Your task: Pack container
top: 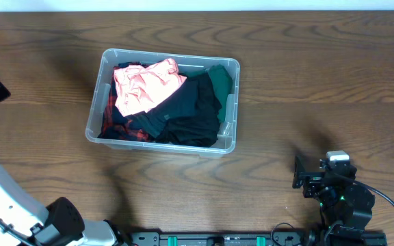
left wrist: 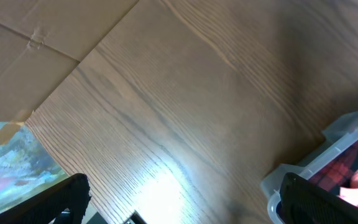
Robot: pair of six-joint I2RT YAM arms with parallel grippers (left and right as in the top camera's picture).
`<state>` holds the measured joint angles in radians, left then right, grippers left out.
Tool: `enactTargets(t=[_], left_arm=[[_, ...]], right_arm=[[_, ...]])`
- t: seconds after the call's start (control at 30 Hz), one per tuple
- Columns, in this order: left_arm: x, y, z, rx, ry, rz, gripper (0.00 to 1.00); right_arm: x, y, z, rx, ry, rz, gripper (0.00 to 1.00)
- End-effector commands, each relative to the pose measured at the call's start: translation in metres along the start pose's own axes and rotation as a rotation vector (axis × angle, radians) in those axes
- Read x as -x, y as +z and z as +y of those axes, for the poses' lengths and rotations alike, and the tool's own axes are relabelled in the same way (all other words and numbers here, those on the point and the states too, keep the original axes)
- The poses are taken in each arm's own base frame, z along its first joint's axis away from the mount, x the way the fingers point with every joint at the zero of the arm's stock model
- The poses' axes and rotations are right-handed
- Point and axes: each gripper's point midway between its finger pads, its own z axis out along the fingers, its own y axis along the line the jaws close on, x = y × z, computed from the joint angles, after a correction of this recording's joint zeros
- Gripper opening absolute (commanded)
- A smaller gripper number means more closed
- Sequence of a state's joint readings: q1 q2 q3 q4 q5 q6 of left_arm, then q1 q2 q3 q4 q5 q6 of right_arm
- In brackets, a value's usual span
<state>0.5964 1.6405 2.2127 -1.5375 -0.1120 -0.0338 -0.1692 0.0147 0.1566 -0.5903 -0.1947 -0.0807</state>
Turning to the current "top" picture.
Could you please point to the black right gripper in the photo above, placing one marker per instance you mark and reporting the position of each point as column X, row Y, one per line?
column 314, row 179

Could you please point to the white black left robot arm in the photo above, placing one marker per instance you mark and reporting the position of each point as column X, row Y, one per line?
column 26, row 221

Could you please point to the navy garment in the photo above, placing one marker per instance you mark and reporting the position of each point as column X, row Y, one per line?
column 182, row 103

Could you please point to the dark green garment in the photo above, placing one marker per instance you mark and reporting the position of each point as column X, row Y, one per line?
column 222, row 83

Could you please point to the clear plastic storage bin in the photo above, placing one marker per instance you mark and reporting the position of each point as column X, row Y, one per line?
column 227, row 135

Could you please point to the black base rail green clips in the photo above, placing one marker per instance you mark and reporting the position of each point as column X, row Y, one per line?
column 291, row 238

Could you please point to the black garment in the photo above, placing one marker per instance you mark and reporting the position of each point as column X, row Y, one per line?
column 201, row 128

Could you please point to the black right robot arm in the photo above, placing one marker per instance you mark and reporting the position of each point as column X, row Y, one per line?
column 345, row 207

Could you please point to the red navy plaid shirt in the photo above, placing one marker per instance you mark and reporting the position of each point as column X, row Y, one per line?
column 119, row 127

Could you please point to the pink garment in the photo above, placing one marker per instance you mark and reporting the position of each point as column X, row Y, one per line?
column 140, row 89

